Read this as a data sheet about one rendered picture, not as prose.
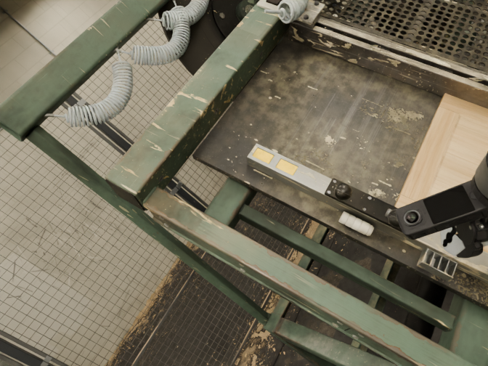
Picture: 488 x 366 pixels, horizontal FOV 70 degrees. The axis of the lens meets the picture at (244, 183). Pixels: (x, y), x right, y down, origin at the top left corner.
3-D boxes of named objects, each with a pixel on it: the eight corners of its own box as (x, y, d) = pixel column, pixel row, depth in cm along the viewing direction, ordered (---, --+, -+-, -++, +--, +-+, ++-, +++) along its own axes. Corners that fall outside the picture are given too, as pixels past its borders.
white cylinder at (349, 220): (337, 223, 87) (367, 238, 84) (339, 218, 84) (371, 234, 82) (342, 213, 88) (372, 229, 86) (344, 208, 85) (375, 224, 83)
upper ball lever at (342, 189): (347, 202, 86) (347, 204, 73) (332, 195, 87) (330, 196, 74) (354, 188, 85) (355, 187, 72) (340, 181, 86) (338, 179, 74)
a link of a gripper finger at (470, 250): (470, 263, 54) (493, 242, 47) (460, 266, 55) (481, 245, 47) (457, 236, 57) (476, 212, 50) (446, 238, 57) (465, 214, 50)
